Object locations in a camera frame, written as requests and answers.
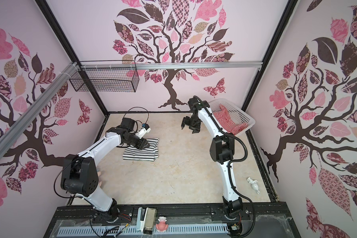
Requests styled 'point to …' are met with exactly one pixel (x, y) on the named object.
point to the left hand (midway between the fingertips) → (146, 146)
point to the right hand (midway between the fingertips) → (187, 127)
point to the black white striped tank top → (148, 153)
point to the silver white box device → (146, 219)
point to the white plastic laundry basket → (232, 119)
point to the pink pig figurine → (161, 226)
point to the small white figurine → (254, 184)
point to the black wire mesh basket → (107, 76)
